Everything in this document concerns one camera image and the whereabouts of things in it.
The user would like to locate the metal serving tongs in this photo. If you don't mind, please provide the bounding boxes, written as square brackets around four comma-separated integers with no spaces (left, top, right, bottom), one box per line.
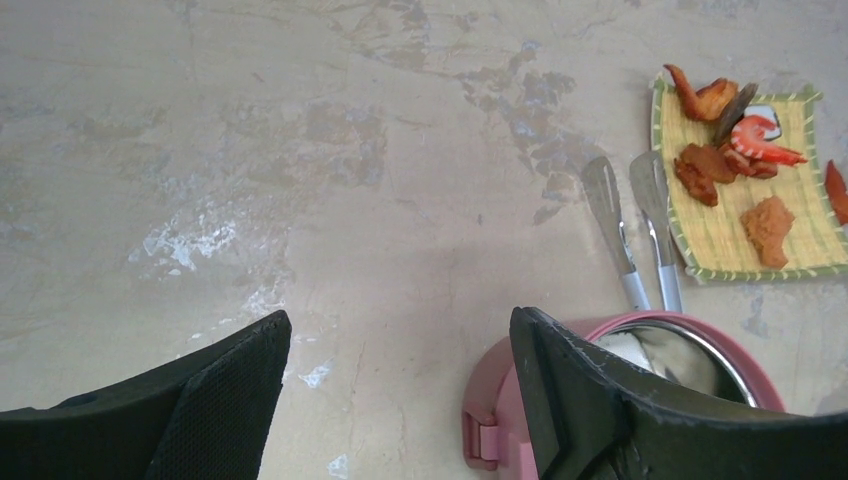
[581,150,685,314]

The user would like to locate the yellow food tray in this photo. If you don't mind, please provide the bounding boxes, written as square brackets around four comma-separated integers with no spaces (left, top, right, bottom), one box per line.
[650,75,847,283]

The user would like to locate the red shrimp toy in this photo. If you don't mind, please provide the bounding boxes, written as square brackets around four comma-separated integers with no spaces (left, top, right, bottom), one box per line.
[730,115,808,166]

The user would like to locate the orange fried cutlet toy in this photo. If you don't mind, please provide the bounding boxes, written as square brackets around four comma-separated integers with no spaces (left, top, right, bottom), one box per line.
[740,196,795,269]

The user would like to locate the white black rice cake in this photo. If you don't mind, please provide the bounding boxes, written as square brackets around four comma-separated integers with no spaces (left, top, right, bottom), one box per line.
[594,329,665,376]

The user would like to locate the red steel pot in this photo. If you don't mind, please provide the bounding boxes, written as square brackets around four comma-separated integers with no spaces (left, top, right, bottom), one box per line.
[461,311,785,479]

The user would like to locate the loose red pepper slice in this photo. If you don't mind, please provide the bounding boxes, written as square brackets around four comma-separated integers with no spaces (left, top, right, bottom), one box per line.
[824,160,848,226]

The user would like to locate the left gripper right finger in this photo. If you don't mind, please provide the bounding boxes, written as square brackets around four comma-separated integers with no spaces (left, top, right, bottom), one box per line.
[509,307,847,479]

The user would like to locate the toy food pile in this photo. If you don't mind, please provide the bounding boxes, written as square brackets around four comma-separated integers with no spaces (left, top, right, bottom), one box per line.
[663,64,781,207]

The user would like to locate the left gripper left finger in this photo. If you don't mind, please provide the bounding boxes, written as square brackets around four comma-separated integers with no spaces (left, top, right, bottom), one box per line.
[1,310,292,479]

